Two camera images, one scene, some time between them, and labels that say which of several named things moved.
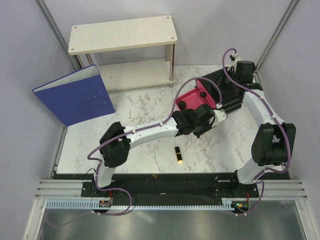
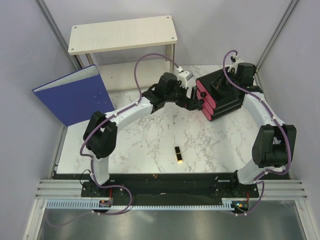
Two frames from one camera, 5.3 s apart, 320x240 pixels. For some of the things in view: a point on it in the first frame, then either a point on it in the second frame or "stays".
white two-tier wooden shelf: (128, 53) stays
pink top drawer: (205, 93) stays
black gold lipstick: (178, 154) stays
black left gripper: (208, 127) to (191, 104)
